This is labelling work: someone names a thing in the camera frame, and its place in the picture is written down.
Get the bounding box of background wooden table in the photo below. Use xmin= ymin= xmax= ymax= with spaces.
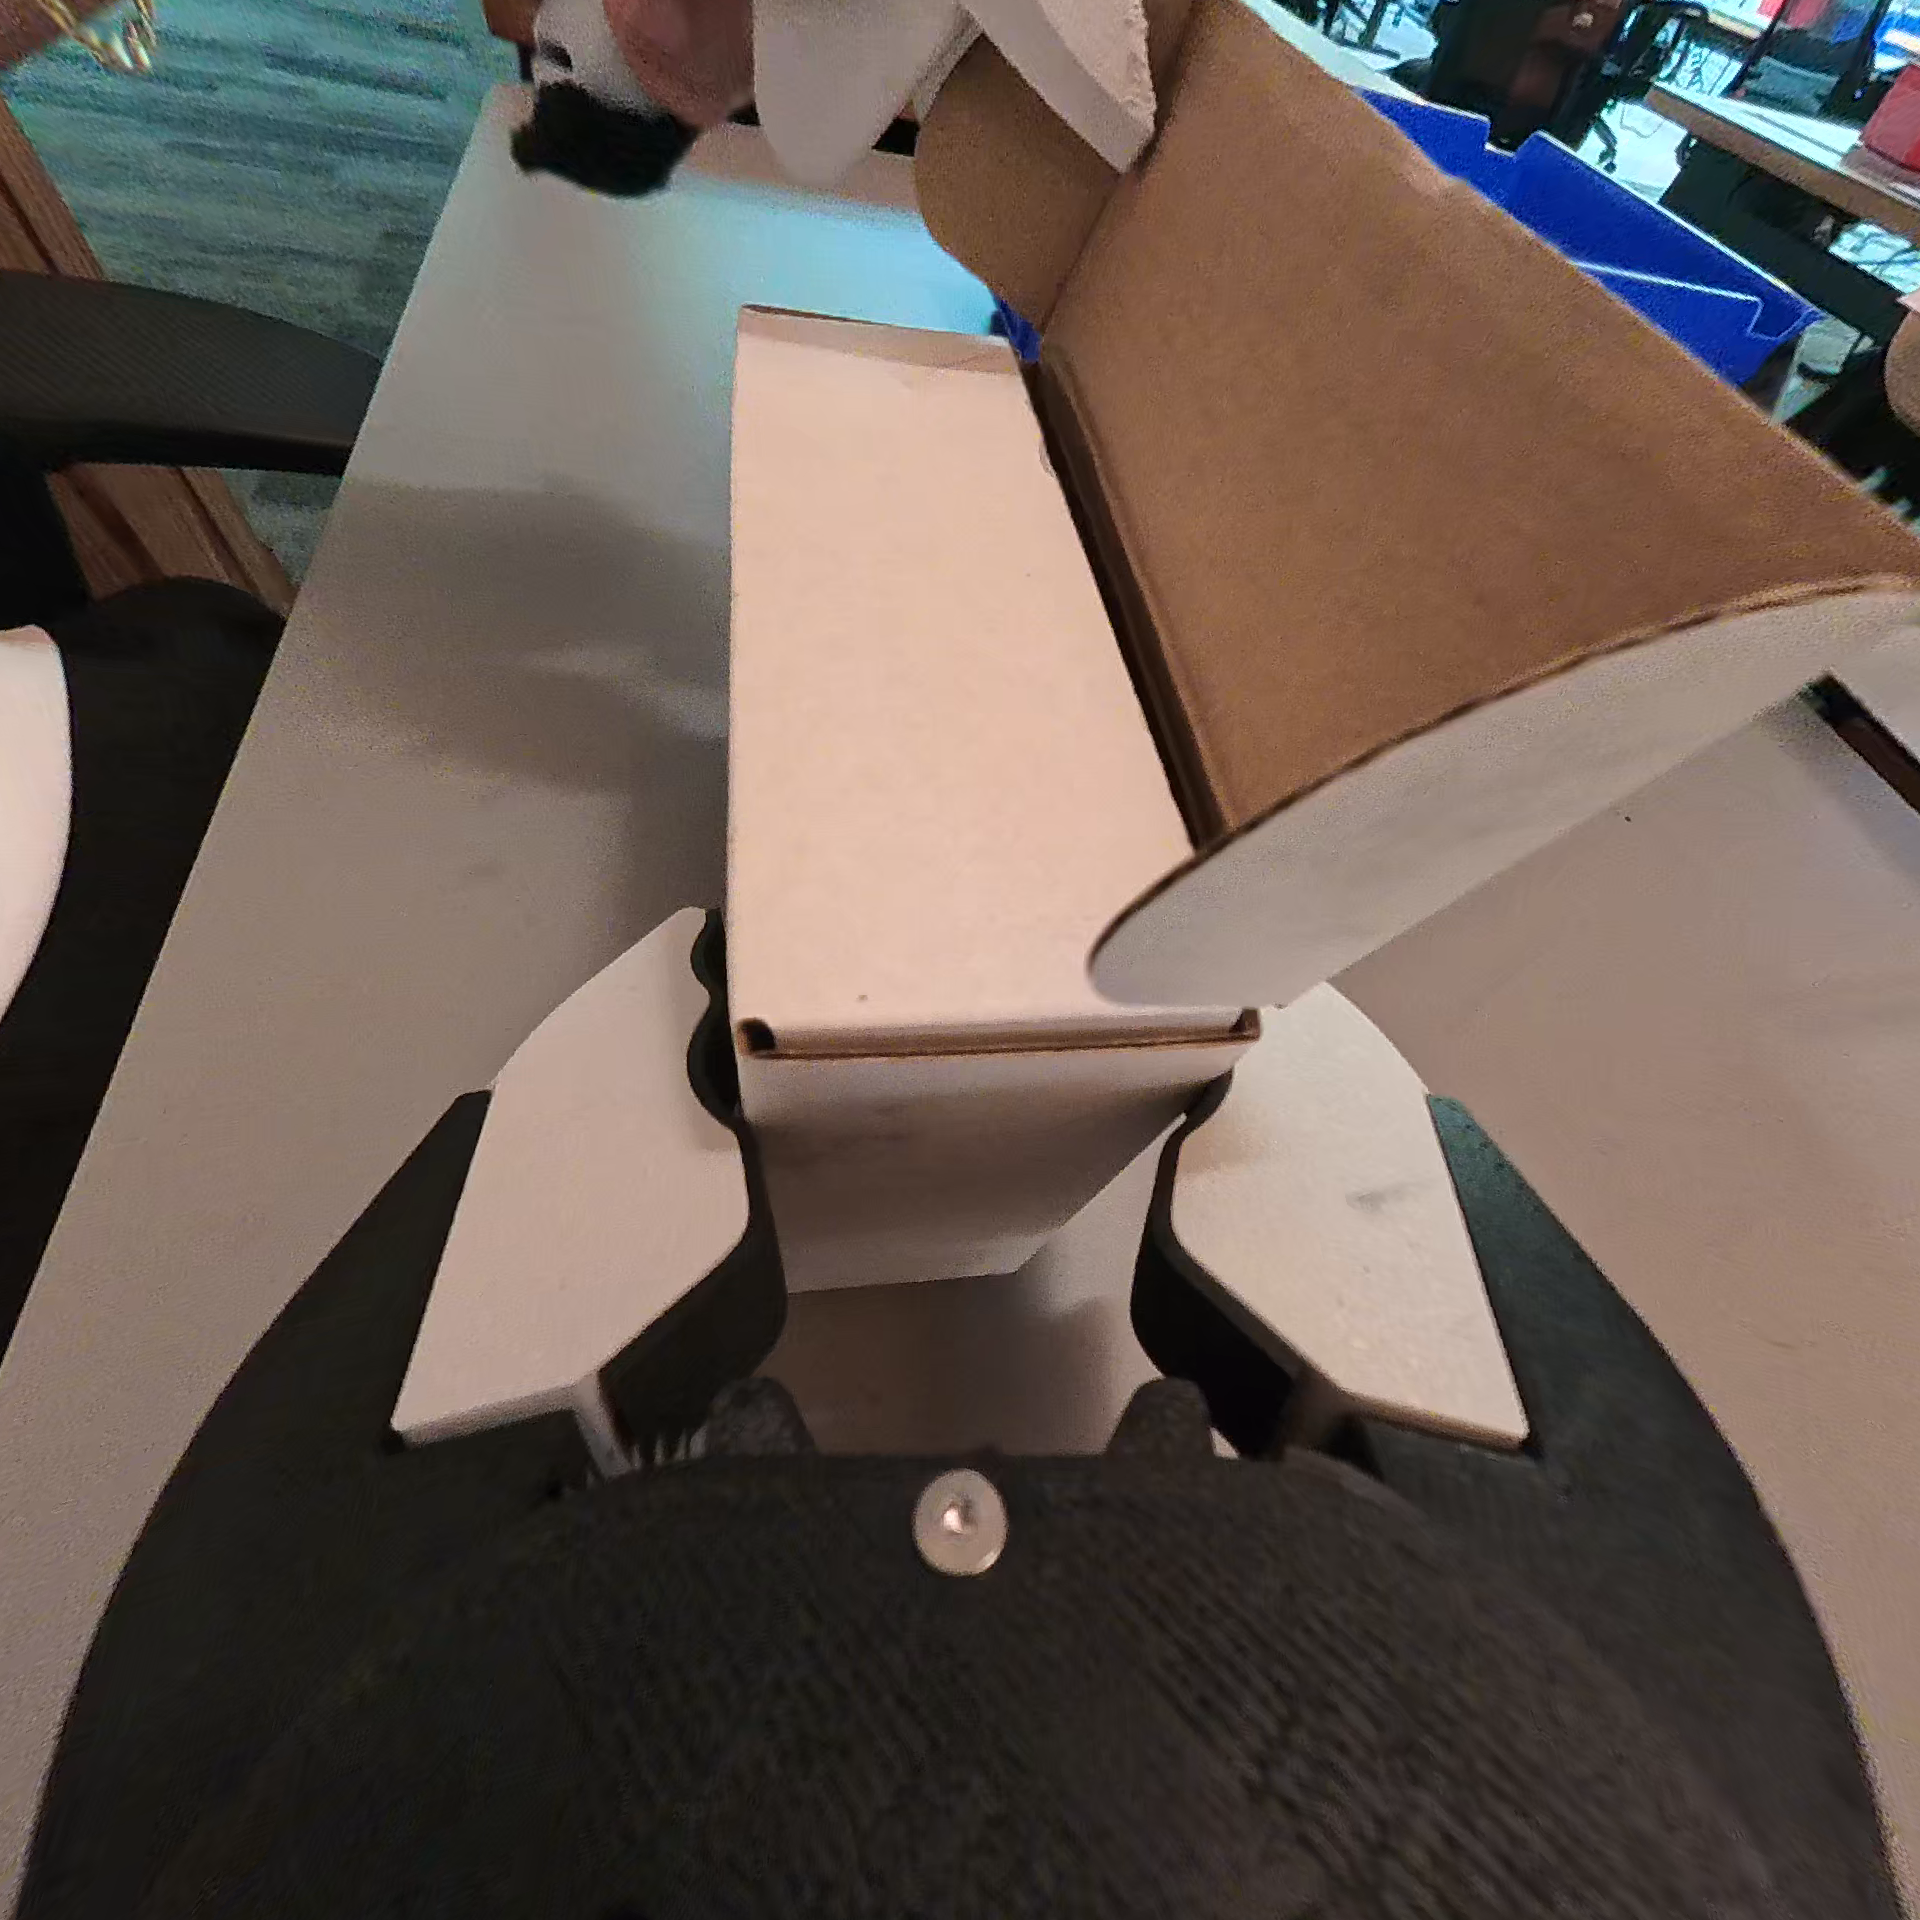
xmin=1645 ymin=74 xmax=1920 ymax=249

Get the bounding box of wooden post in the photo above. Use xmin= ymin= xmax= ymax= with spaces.
xmin=0 ymin=103 xmax=293 ymax=610

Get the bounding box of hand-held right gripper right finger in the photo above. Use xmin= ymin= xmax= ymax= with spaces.
xmin=1130 ymin=983 xmax=1534 ymax=1459

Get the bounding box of white cardboard box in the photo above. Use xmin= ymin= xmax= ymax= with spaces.
xmin=728 ymin=0 xmax=1920 ymax=1295

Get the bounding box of blue plastic bin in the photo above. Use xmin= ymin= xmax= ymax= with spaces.
xmin=994 ymin=80 xmax=1826 ymax=395

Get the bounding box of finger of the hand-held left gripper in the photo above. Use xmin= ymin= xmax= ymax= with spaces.
xmin=968 ymin=0 xmax=1159 ymax=174
xmin=749 ymin=0 xmax=979 ymax=190

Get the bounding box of black office chair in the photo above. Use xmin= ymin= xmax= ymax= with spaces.
xmin=0 ymin=275 xmax=378 ymax=479

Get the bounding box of person's left hand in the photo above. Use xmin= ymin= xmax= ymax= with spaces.
xmin=611 ymin=0 xmax=757 ymax=127

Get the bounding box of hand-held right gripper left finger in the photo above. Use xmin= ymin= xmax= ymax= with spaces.
xmin=389 ymin=904 xmax=794 ymax=1483

